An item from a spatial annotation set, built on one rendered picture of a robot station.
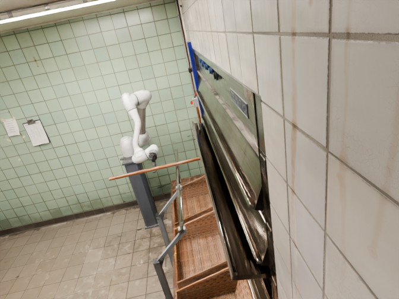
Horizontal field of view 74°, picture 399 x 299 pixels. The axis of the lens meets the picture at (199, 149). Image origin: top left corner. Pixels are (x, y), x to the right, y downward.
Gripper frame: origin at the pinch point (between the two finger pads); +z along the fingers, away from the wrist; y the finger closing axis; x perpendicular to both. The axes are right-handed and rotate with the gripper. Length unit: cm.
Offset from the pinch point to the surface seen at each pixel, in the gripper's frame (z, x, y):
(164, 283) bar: 93, 0, 43
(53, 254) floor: -51, 163, 120
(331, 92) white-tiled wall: 190, -56, -101
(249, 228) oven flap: 136, -55, -29
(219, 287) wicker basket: 100, -37, 52
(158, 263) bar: 93, -1, 24
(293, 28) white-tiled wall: 179, -56, -108
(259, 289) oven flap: 131, -57, 18
